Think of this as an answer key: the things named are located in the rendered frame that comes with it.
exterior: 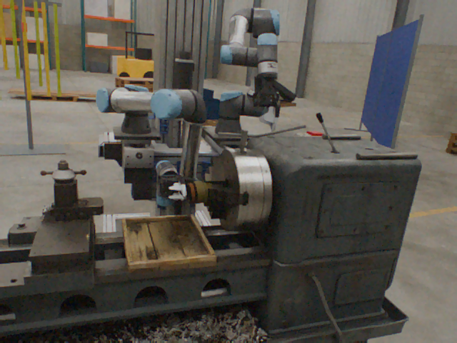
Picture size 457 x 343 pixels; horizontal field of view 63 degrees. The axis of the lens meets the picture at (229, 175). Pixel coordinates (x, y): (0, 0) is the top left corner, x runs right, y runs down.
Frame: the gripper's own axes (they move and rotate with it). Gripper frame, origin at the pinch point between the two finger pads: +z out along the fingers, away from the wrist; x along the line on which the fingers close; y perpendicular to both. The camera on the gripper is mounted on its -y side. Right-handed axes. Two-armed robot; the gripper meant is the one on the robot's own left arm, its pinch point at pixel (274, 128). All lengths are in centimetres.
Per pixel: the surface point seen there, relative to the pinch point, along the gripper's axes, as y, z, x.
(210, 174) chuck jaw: 24.1, 17.1, -6.7
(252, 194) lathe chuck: 13.6, 24.5, 9.4
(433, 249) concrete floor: -233, 91, -141
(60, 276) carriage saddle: 75, 47, 10
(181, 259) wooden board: 38, 46, 5
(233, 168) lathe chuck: 18.2, 15.3, 3.6
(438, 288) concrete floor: -183, 108, -92
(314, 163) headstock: -5.8, 14.3, 18.5
